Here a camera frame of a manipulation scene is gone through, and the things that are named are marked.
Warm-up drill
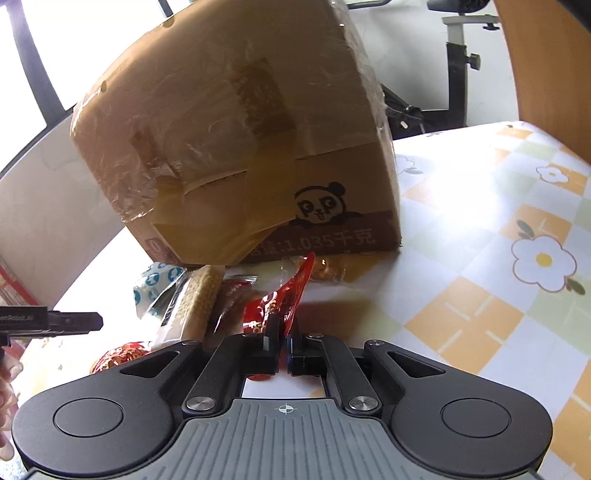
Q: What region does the wooden panel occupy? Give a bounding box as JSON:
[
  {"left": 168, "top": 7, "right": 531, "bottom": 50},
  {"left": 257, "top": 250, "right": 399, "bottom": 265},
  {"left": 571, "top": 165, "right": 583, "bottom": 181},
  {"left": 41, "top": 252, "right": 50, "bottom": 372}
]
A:
[{"left": 492, "top": 0, "right": 591, "bottom": 167}]

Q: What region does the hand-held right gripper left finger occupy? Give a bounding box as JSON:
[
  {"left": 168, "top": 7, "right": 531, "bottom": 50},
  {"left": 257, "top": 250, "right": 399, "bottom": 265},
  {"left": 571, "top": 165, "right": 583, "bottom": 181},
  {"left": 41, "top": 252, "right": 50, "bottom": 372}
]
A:
[{"left": 119, "top": 315, "right": 283, "bottom": 416}]

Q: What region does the red printed box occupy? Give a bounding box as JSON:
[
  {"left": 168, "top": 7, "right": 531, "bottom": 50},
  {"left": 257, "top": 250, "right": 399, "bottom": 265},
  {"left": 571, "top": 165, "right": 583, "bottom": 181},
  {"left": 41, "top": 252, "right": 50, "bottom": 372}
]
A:
[{"left": 0, "top": 256, "right": 40, "bottom": 308}]

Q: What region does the checked flower tablecloth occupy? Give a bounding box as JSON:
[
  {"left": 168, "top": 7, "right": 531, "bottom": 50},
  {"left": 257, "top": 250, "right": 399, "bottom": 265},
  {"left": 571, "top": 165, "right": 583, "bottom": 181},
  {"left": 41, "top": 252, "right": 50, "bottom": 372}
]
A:
[{"left": 18, "top": 121, "right": 591, "bottom": 474}]

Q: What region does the round red snack packet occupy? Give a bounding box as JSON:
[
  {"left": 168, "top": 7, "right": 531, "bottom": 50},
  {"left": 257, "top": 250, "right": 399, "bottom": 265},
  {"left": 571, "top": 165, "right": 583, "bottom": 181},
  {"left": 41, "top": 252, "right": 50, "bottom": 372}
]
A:
[{"left": 90, "top": 340, "right": 155, "bottom": 374}]

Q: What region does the black exercise bike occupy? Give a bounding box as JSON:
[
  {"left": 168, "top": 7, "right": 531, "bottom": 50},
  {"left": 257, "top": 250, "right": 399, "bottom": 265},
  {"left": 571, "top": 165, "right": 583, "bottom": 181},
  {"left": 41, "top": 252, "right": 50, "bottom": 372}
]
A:
[{"left": 332, "top": 0, "right": 502, "bottom": 139}]

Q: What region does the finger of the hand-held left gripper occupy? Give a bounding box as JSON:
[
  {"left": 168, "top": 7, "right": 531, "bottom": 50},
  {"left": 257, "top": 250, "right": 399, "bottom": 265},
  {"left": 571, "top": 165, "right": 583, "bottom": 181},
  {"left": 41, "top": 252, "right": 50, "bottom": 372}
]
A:
[{"left": 46, "top": 311, "right": 104, "bottom": 337}]

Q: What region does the blue white patterned packet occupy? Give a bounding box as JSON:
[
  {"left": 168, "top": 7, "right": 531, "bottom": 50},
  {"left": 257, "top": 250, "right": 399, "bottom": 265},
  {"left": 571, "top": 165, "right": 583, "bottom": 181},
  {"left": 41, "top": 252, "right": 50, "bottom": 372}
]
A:
[{"left": 133, "top": 262, "right": 186, "bottom": 320}]

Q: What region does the red gold-print snack packet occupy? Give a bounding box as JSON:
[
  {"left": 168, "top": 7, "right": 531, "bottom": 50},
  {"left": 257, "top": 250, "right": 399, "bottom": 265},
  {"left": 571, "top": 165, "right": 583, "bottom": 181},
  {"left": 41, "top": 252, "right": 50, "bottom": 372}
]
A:
[{"left": 243, "top": 252, "right": 317, "bottom": 381}]

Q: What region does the orange clear snack packet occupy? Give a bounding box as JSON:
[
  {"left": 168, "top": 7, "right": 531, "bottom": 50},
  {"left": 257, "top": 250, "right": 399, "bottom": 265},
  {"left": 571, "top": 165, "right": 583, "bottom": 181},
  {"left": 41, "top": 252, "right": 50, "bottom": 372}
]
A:
[{"left": 281, "top": 256, "right": 354, "bottom": 283}]

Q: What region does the brown clear snack packet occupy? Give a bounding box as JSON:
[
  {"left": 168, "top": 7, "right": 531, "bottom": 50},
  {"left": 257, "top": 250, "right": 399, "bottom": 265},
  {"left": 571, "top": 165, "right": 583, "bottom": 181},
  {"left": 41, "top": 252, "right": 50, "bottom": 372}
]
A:
[{"left": 210, "top": 274, "right": 259, "bottom": 335}]

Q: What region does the beige cracker packet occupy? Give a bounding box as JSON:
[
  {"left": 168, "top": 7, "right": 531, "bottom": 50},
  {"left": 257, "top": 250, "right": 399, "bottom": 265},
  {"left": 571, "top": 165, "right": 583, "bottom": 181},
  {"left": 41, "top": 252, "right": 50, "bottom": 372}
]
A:
[{"left": 150, "top": 264, "right": 227, "bottom": 349}]

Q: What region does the person's left hand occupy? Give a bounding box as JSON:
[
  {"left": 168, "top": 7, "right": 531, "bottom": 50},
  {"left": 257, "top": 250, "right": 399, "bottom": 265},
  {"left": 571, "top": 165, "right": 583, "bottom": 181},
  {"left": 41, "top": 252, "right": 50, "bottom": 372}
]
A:
[{"left": 0, "top": 353, "right": 24, "bottom": 437}]

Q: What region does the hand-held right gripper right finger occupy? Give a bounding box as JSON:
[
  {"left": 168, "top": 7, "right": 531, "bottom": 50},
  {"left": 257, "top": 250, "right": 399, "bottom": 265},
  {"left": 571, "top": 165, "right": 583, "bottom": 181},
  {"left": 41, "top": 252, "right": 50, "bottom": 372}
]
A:
[{"left": 287, "top": 330, "right": 444, "bottom": 414}]

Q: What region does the plastic-lined cardboard box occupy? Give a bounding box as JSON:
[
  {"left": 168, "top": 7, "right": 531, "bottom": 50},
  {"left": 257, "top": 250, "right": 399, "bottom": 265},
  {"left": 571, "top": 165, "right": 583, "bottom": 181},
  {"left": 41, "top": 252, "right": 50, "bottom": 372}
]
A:
[{"left": 69, "top": 0, "right": 403, "bottom": 268}]

